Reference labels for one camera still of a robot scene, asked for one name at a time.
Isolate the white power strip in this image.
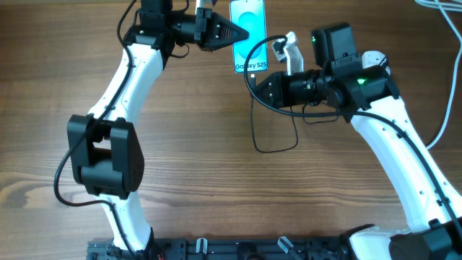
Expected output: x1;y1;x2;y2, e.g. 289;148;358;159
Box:
362;51;391;74

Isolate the cyan screen smartphone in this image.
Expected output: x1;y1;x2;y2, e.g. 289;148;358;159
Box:
230;0;269;73

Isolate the black USB charging cable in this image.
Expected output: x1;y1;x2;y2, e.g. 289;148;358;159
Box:
249;73;341;154

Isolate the black right camera cable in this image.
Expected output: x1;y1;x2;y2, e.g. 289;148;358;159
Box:
243;34;462;246

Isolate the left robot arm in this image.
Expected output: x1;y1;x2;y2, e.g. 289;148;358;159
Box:
64;1;249;259

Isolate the black left camera cable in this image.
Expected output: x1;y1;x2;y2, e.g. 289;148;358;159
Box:
53;0;140;260

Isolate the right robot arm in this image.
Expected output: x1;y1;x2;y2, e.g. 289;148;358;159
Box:
244;23;461;259

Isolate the black camera cable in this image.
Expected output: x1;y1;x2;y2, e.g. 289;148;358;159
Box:
53;0;140;260
243;34;462;246

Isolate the white power strip cord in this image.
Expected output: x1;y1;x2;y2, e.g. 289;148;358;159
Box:
414;0;462;150

